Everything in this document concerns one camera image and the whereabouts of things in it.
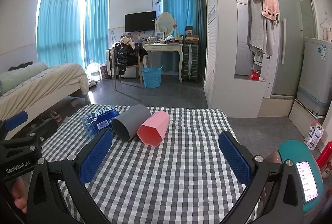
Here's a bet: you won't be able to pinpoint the narrow teal window curtain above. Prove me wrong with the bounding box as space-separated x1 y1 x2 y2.
83 0 111 64

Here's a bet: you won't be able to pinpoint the hanger with pink garment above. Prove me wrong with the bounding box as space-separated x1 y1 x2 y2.
320 12 332 41

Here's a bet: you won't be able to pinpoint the red plastic stool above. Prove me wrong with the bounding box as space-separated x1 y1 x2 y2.
315 141 332 170

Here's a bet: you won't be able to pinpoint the oval vanity mirror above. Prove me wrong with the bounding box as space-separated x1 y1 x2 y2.
157 12 175 39

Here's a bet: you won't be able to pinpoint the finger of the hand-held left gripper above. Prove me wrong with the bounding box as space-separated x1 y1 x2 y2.
0 110 29 136
25 119 59 147

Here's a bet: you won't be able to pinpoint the white plastic packet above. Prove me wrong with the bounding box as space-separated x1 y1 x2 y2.
304 120 325 150

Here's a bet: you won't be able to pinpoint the wooden chair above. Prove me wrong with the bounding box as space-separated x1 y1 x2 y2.
111 44 146 91

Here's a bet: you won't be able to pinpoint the frosted glass sliding door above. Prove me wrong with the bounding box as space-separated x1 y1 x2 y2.
267 0 318 97

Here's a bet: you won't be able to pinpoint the white dressing table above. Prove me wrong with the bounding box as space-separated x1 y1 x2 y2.
142 42 184 83

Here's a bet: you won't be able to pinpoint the black jacket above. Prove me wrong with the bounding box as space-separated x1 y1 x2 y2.
113 42 148 75

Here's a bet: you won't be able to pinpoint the pink towel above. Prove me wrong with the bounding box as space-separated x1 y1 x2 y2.
261 0 280 21

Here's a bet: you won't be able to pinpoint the pink hexagonal cup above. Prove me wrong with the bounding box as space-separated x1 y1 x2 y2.
137 110 171 147

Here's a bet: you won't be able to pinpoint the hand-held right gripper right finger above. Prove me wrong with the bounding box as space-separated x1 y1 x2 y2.
218 131 304 224

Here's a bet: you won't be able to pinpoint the blue label water bottle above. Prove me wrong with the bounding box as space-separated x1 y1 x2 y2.
82 106 120 139

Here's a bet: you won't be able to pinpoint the teal stool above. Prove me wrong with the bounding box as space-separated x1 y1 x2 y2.
275 140 325 214

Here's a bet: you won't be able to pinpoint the dark ribbed suitcase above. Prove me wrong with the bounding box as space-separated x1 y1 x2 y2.
182 43 200 83

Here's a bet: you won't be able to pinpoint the wall mirror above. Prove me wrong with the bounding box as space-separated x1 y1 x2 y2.
233 0 270 82

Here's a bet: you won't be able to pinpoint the checkered tablecloth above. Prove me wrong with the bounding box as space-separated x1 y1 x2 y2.
28 104 262 224

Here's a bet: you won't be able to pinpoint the bed with beige sheet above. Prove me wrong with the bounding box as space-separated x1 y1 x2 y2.
0 62 90 133

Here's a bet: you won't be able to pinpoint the cardboard boxes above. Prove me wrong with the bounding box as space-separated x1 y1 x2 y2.
185 26 200 44

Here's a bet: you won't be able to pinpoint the black television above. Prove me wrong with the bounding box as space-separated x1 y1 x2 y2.
125 11 156 32

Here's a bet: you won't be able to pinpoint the grey cup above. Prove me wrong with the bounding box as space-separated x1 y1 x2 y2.
111 104 151 141

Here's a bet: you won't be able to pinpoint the white washing machine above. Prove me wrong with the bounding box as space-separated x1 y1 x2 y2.
296 37 332 117

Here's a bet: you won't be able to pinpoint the smartphone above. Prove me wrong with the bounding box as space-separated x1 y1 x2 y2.
296 161 319 204

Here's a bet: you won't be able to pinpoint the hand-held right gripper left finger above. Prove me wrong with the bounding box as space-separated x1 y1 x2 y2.
27 129 113 224

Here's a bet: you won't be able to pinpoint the clear water jug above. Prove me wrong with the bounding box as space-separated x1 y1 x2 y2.
85 60 101 82

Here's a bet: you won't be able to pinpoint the pale green pillow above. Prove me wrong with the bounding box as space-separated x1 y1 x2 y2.
0 62 49 95

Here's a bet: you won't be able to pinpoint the person's left hand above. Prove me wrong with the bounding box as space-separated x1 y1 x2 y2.
11 177 28 214

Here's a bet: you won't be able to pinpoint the wide teal window curtain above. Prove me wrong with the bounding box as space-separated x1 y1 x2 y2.
36 0 86 69

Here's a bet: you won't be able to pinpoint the grey towel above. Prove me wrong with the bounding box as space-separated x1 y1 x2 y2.
246 0 277 56

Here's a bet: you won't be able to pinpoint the blue laundry basket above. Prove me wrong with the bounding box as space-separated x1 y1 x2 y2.
141 66 163 89

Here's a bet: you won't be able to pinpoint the pair of shoes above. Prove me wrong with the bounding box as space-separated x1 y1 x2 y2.
49 110 63 123

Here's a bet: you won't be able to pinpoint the white louvered wardrobe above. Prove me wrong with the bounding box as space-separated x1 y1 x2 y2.
202 0 269 119

